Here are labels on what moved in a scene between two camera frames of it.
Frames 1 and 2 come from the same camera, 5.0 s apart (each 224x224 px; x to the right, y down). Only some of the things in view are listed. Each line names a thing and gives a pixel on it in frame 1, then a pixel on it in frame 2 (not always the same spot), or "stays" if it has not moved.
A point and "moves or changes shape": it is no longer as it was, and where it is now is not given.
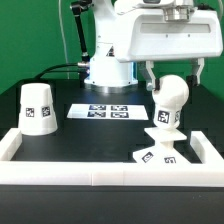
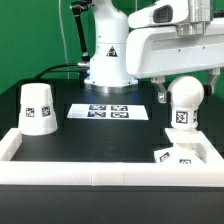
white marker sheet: x=108 y=111 stays
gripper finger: x=145 y=70 to x=164 y=96
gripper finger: x=194 y=79 to x=211 y=74
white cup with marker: x=36 y=111 stays
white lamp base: x=165 y=152 to x=189 y=148
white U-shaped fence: x=209 y=173 stays
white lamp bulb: x=168 y=100 moves or changes shape
